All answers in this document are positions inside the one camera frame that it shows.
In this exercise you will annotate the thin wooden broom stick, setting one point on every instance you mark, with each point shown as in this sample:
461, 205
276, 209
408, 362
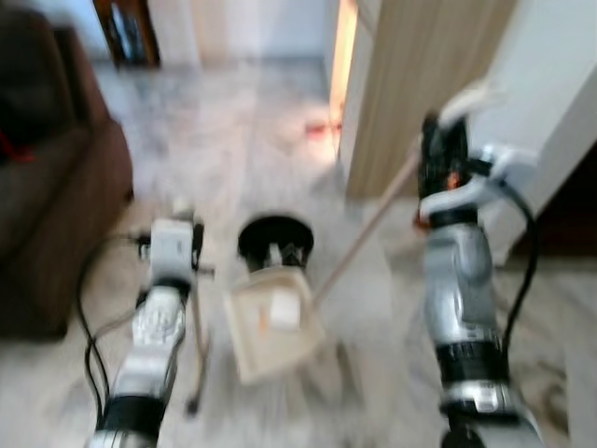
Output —
199, 345

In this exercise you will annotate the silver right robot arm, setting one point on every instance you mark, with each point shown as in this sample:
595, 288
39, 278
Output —
462, 289

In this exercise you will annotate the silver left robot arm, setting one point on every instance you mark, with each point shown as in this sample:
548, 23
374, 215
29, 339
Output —
149, 345

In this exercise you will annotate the small red floor object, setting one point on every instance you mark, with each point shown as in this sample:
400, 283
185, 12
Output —
322, 129

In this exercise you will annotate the light wooden door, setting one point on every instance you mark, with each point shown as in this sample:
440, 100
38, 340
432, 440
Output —
420, 93

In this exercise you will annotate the black round bin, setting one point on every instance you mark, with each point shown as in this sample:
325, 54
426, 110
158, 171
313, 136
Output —
275, 235

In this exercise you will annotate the white paper piece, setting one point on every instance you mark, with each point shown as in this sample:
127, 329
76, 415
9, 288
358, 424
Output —
284, 310

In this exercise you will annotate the brown sofa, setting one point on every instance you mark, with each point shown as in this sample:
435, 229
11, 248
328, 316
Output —
56, 205

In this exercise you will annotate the dark wooden furniture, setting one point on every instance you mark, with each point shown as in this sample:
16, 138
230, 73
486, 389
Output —
129, 33

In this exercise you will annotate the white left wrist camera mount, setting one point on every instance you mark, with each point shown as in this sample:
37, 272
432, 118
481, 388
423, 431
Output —
171, 250

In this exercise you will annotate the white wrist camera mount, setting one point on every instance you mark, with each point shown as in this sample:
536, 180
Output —
171, 250
508, 163

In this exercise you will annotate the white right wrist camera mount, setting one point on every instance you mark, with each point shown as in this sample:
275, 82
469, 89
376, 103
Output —
508, 163

